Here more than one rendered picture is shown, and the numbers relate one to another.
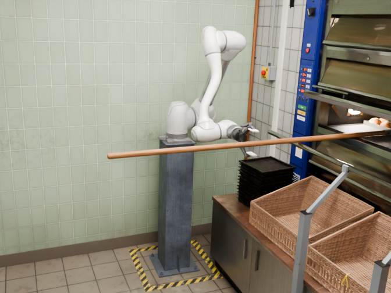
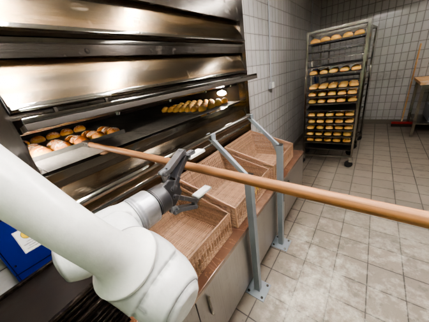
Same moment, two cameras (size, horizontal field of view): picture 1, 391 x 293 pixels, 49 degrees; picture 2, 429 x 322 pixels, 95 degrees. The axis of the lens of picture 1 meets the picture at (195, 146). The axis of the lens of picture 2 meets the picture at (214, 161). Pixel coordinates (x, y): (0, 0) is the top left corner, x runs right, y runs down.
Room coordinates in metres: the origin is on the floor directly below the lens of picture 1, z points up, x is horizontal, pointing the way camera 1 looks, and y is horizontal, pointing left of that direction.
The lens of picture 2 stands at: (2.48, 0.22, 1.47)
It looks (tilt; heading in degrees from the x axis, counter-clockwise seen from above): 23 degrees down; 243
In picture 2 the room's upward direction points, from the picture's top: 9 degrees counter-clockwise
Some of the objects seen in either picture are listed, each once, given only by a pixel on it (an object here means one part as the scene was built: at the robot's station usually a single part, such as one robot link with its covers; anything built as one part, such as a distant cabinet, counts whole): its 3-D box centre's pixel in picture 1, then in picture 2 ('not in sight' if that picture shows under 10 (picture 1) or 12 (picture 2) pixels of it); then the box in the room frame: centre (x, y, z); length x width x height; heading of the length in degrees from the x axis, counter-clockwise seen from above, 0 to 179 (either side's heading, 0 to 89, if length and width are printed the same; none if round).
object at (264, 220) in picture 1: (307, 215); (168, 232); (2.37, -0.69, 0.72); 0.56 x 0.49 x 0.28; 24
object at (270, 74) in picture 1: (268, 72); not in sight; (3.31, -0.54, 1.46); 0.10 x 0.07 x 0.10; 23
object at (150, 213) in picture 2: (235, 132); (143, 210); (2.46, -0.24, 1.19); 0.09 x 0.06 x 0.09; 112
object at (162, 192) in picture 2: (241, 136); (166, 195); (2.40, -0.26, 1.19); 0.09 x 0.07 x 0.08; 22
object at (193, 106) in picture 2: not in sight; (195, 105); (1.58, -1.79, 1.21); 0.61 x 0.48 x 0.06; 113
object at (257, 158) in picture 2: not in sight; (260, 152); (1.26, -1.16, 0.72); 0.56 x 0.49 x 0.28; 24
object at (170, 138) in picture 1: (174, 136); not in sight; (2.94, 0.15, 1.03); 0.22 x 0.18 x 0.06; 111
